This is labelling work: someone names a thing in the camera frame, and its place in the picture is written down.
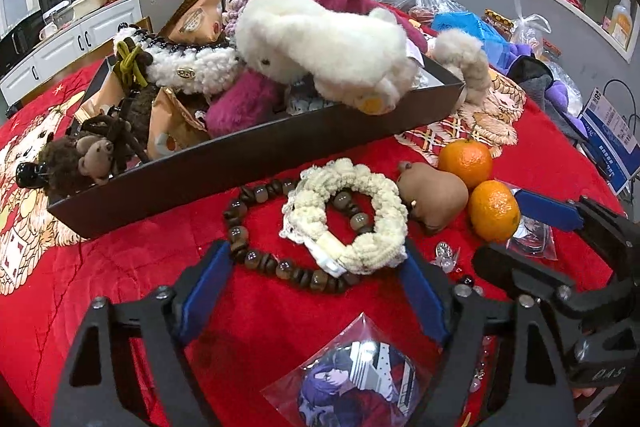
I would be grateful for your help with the purple badge in plastic bag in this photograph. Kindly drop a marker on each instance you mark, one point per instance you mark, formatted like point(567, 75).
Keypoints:
point(350, 382)

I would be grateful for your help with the orange-brown snack packet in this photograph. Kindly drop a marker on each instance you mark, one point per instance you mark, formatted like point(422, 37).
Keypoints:
point(100, 99)
point(175, 127)
point(195, 17)

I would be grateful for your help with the yellow black striped packet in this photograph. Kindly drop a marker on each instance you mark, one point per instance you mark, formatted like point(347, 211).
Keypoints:
point(497, 24)

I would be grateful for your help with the red badge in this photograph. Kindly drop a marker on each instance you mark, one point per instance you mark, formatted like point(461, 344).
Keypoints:
point(537, 242)

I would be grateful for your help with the brown bear plush charm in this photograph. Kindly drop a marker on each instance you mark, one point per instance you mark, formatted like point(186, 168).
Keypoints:
point(97, 159)

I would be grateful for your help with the white plush toy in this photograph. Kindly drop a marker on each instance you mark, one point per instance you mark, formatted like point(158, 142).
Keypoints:
point(320, 37)

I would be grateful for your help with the orange mandarin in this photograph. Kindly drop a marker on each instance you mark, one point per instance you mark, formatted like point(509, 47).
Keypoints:
point(492, 212)
point(465, 164)

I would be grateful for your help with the beige plush toy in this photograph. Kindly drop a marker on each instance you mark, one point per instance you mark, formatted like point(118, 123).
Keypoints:
point(465, 57)

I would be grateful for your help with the black hair claw clip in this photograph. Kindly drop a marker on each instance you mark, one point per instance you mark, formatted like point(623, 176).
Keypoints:
point(31, 174)

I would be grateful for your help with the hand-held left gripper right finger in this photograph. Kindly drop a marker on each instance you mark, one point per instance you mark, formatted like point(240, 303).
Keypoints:
point(425, 297)

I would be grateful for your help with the red printed blanket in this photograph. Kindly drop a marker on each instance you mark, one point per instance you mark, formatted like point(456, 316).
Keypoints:
point(100, 267)

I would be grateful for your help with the person's right hand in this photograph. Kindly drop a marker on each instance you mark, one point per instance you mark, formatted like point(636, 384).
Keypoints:
point(587, 404)

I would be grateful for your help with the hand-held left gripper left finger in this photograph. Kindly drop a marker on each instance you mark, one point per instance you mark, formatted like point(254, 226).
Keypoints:
point(207, 292)

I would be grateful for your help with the clear crystal charm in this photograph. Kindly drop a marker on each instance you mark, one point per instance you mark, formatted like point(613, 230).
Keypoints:
point(446, 254)

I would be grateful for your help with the purple cloth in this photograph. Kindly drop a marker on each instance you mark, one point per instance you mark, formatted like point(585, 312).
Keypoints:
point(565, 92)

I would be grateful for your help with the blue plastic bag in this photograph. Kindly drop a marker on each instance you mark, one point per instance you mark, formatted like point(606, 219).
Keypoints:
point(465, 29)

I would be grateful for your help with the white mug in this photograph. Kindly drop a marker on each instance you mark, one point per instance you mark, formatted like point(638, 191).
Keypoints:
point(47, 32)

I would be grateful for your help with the cream crochet scrunchie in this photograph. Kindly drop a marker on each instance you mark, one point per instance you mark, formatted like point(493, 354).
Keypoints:
point(380, 192)

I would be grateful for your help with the brown capybara toy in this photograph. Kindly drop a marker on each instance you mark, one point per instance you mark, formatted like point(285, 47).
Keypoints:
point(435, 202)

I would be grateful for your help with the brown fluffy hair clip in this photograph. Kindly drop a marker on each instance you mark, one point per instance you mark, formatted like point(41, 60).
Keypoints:
point(60, 162)

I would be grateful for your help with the dark cardboard box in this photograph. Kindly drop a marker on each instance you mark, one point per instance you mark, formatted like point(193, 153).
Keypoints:
point(250, 162)

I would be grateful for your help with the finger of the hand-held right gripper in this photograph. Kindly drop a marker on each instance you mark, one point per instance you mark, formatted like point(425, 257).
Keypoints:
point(545, 207)
point(520, 267)

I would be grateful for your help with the white kitchen cabinet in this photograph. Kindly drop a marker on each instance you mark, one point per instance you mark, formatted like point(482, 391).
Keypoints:
point(75, 47)

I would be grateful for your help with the white bottle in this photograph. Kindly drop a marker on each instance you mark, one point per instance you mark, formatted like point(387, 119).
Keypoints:
point(622, 22)

